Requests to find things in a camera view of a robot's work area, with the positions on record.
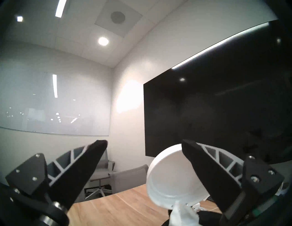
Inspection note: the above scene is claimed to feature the white tissue sheet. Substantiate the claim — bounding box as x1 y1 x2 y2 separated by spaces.
169 203 199 226

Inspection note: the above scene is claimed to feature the large black wall screen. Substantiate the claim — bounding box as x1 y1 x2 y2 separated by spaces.
143 19 292 165

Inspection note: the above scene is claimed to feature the white pedal trash can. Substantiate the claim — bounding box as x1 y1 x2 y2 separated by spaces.
146 144 225 226

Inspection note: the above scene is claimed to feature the wide glass wall whiteboard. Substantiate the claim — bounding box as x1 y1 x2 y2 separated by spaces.
0 64 112 137

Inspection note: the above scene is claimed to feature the long ceiling light strip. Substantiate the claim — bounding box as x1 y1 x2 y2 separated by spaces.
55 0 67 18

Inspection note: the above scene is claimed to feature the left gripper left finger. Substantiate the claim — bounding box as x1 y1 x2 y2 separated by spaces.
5 140 108 206

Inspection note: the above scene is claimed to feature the grey fabric office chair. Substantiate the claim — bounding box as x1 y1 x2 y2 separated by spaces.
109 164 149 195

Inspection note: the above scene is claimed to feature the white charger cable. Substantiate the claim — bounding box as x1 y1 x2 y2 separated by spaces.
190 202 220 211

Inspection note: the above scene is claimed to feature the grey armrest office chair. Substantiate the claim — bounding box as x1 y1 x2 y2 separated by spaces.
85 149 116 199

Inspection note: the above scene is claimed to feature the round ceiling speaker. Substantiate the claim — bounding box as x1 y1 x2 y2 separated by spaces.
111 11 126 24

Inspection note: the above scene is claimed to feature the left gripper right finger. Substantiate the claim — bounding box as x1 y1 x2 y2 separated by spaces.
181 139 285 225

